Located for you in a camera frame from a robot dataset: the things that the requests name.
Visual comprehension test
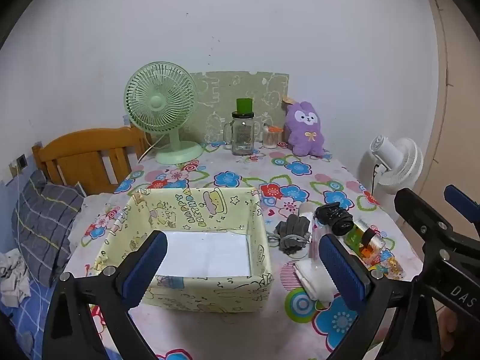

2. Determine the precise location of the floral tablecloth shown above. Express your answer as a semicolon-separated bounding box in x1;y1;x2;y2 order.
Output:
64;140;426;360

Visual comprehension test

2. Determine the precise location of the white standing fan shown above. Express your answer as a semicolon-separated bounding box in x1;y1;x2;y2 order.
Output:
358;135;420;197

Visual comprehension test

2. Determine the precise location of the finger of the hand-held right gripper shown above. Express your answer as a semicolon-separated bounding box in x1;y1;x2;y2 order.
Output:
444;185;480;233
394;187;456;244

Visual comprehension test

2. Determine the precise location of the purple plush rabbit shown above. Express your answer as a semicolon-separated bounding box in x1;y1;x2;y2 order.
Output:
283;97;326;157

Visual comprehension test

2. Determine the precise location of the green printed board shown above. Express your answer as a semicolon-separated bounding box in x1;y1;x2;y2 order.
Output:
189;70;290;147

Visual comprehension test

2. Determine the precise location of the blue checked bed sheet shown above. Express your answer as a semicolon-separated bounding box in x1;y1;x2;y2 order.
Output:
0;281;57;360

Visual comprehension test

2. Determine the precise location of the wooden bed headboard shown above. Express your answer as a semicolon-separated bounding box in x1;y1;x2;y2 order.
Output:
32;127;151;196

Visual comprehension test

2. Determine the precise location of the white crumpled cloth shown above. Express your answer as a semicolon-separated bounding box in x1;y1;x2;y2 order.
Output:
0;249;31;306

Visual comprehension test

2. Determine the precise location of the grey plaid pillow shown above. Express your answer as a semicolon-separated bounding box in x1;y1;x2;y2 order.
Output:
11;169;86;287

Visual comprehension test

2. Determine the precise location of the black plastic bag roll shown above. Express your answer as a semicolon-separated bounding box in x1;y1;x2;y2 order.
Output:
314;202;354;238

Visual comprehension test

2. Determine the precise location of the grey knit gloves pair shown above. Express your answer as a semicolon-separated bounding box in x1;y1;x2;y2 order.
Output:
267;213;313;256

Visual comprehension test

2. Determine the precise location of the white fan cord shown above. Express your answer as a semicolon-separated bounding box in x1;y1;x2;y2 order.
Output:
138;134;166;164

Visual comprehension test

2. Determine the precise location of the person's right hand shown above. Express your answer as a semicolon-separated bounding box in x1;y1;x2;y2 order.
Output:
438;307;463;352

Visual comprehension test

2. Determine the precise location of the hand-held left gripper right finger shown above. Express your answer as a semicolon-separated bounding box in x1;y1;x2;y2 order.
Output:
318;233;437;360

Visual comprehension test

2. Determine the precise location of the green desk fan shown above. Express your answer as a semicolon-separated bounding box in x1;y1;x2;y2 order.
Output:
124;62;204;165

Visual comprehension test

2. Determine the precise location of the cotton swab jar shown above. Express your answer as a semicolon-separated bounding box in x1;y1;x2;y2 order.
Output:
262;124;283;149

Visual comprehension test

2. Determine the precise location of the glass mug jar green lid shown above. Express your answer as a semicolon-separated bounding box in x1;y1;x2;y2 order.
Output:
223;98;261;156

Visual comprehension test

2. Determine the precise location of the yellow printed storage box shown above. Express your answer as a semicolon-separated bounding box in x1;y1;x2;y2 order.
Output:
92;187;274;314

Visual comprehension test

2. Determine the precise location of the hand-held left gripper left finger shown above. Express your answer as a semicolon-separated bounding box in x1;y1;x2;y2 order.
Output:
42;230;168;360

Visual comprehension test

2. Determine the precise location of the white wipes pack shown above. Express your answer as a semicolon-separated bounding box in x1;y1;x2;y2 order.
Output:
293;259;338;303

